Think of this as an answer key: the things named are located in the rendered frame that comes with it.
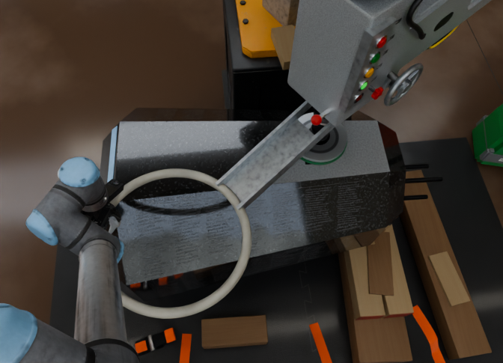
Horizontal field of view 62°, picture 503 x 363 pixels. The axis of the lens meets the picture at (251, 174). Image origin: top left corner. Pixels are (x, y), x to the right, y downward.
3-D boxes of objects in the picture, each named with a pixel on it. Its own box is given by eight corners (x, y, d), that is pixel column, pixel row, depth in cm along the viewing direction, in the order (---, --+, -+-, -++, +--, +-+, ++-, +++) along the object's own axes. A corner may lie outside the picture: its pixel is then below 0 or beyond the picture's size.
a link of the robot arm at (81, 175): (47, 177, 103) (72, 147, 108) (62, 199, 114) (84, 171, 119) (80, 192, 102) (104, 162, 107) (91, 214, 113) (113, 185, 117)
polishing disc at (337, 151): (355, 154, 154) (355, 153, 153) (300, 168, 151) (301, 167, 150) (334, 108, 163) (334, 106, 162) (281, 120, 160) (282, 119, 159)
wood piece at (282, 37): (270, 36, 188) (270, 27, 183) (291, 32, 189) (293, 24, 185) (282, 70, 179) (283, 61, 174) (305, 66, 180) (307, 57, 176)
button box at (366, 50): (357, 93, 118) (388, 12, 93) (364, 99, 117) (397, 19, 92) (337, 107, 116) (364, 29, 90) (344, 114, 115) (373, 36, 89)
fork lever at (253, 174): (358, 47, 147) (358, 39, 143) (400, 81, 141) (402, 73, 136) (212, 180, 144) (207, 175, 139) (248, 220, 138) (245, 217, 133)
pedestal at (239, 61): (221, 72, 278) (215, -27, 212) (319, 64, 282) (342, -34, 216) (230, 158, 248) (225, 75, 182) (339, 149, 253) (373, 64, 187)
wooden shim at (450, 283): (427, 257, 210) (428, 255, 209) (445, 251, 212) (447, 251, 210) (450, 306, 200) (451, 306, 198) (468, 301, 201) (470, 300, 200)
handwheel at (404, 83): (390, 72, 135) (406, 37, 122) (414, 91, 132) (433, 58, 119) (358, 96, 131) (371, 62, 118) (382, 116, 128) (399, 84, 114)
